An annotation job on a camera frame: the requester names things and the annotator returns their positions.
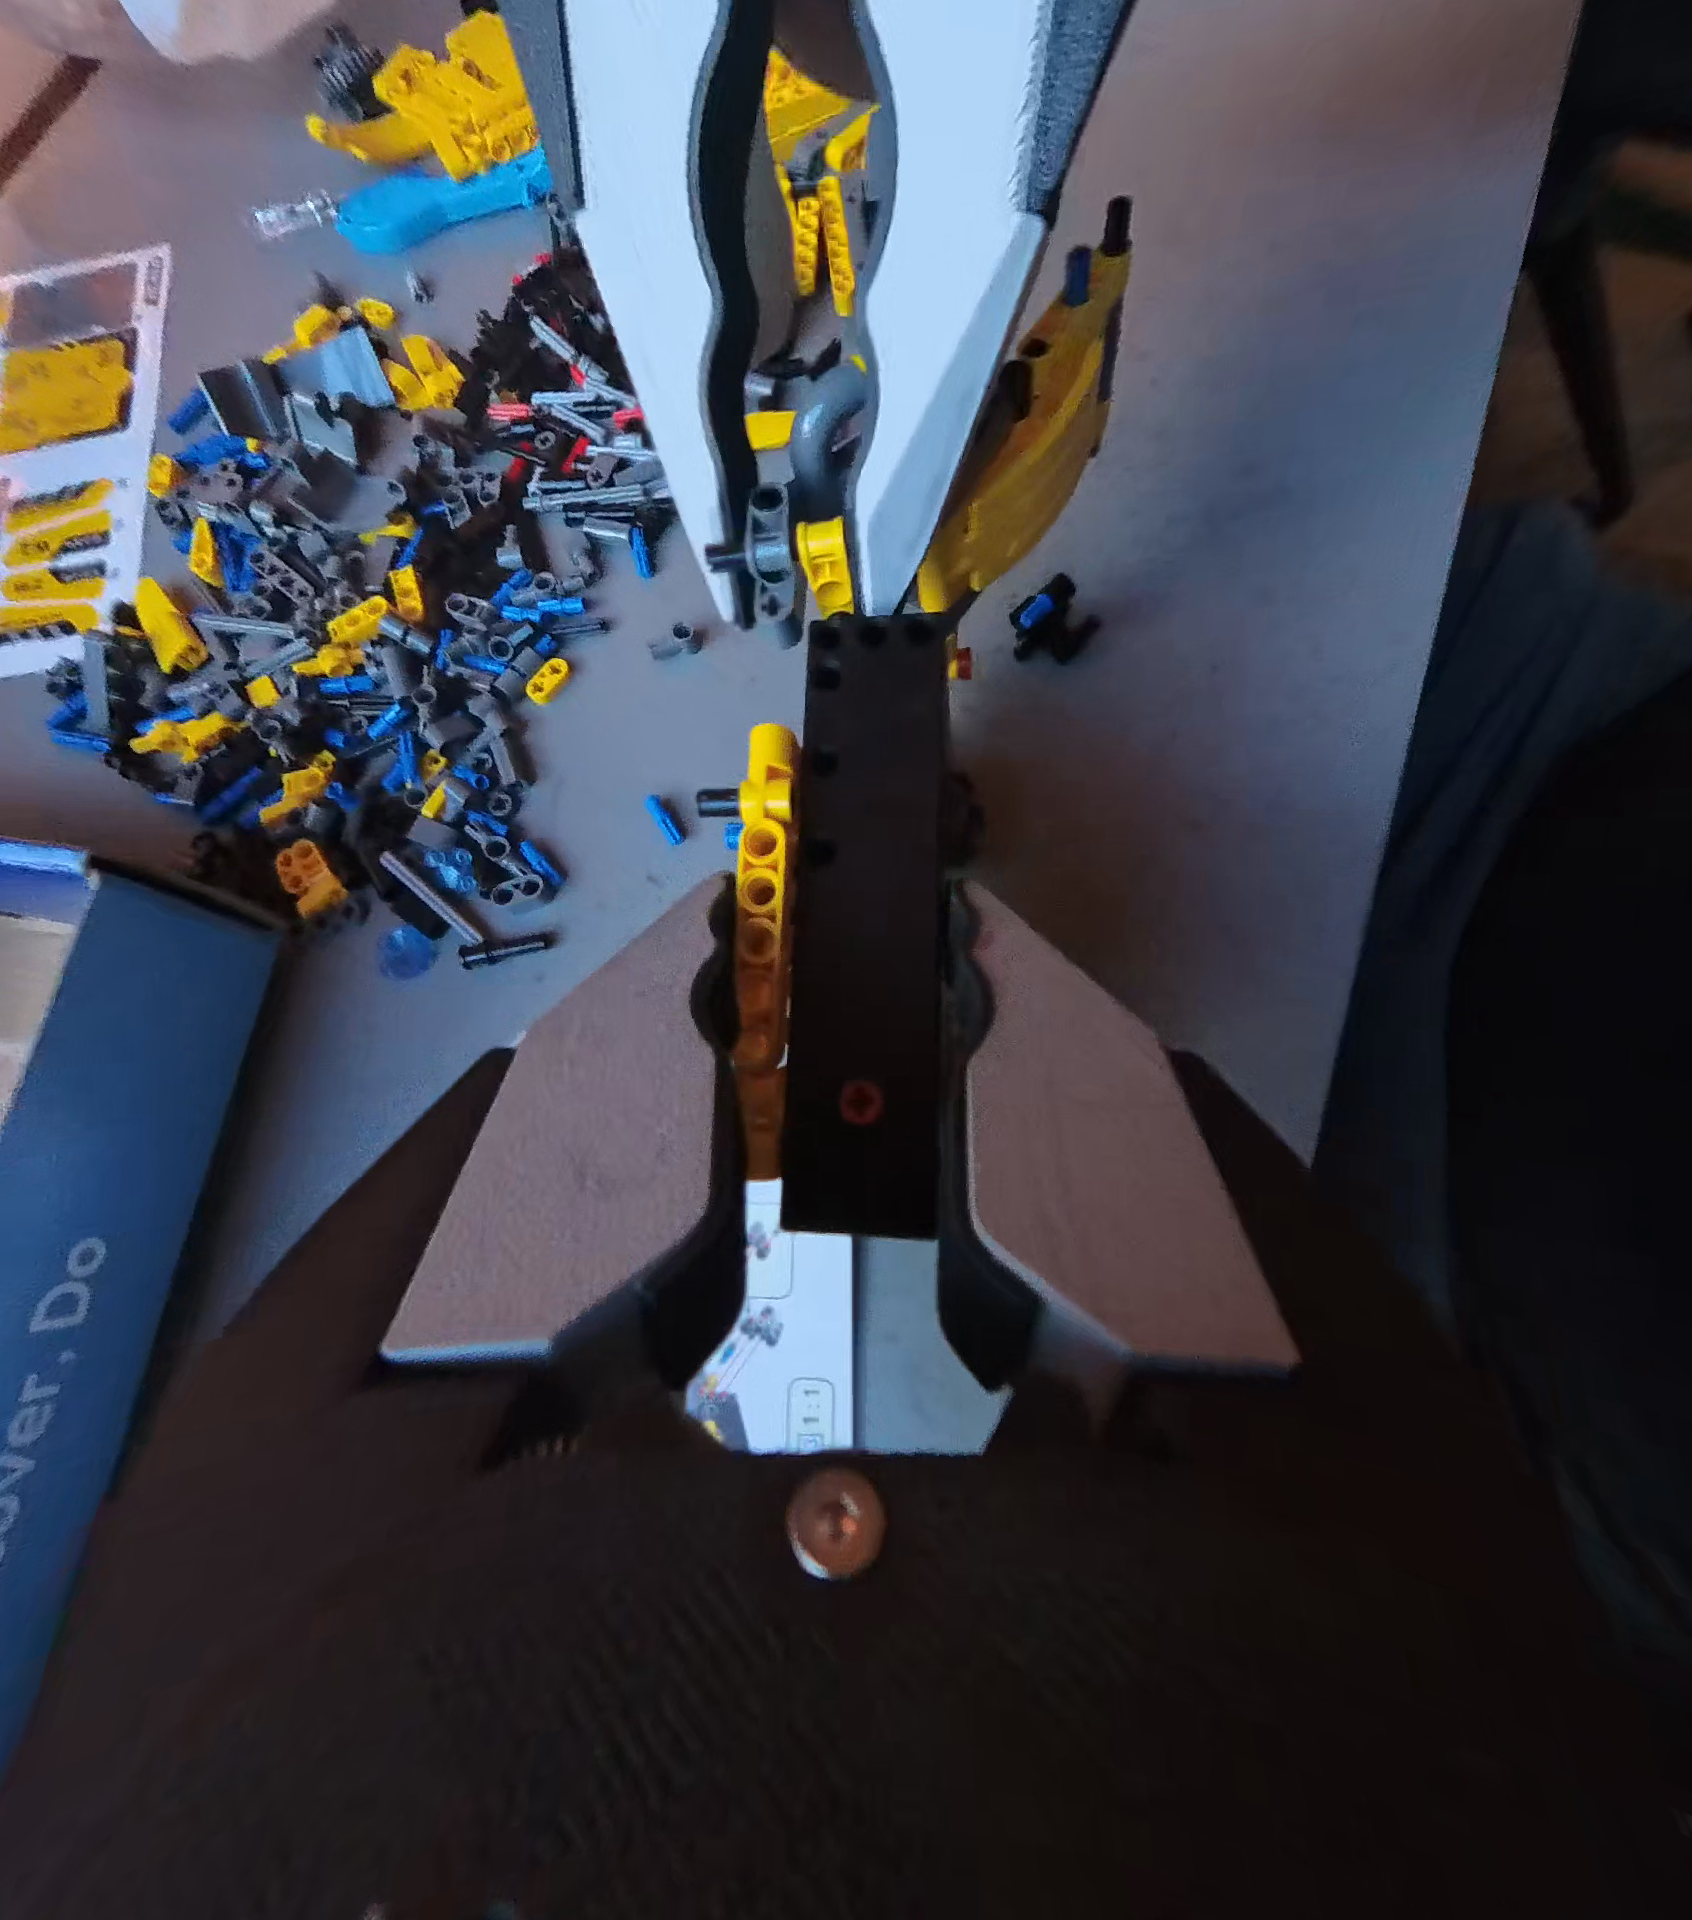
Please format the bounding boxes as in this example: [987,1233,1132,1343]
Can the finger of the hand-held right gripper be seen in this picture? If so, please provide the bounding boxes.
[853,0,1056,620]
[561,0,776,637]

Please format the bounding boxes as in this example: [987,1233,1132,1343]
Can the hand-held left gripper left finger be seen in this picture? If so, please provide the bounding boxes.
[380,875,750,1394]

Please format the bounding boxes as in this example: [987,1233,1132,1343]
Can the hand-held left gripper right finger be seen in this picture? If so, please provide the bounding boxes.
[932,875,1303,1394]

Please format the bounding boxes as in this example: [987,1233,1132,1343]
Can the yellow black toy vehicle model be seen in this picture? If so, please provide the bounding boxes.
[697,353,990,1245]

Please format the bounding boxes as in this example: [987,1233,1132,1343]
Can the grey desk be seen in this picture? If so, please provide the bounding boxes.
[0,0,1587,1459]

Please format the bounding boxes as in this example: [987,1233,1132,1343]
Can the heap of yellow beams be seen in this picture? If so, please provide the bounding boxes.
[307,7,879,325]

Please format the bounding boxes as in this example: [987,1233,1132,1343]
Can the light blue brick separator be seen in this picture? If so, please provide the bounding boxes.
[336,151,556,260]

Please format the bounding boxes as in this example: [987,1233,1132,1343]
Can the black gear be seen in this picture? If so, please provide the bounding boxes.
[313,23,384,114]

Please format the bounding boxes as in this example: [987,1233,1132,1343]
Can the instruction booklet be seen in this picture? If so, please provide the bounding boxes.
[685,1183,860,1454]

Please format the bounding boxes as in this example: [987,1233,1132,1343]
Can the black blue connector piece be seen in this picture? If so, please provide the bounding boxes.
[1011,575,1104,667]

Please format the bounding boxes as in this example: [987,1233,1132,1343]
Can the pile of small building pieces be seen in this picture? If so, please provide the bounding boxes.
[42,246,685,941]

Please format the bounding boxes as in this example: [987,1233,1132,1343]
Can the person's dark clothed legs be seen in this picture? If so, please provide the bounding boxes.
[1310,503,1692,1803]

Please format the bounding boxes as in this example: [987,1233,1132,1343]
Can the blue cardboard box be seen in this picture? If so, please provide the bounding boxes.
[0,824,287,1920]

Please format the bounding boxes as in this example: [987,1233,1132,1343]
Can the yellow sticker sheet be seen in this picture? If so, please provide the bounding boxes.
[0,244,174,704]

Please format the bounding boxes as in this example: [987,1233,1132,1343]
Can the black office chair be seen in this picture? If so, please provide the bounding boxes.
[1520,121,1692,528]

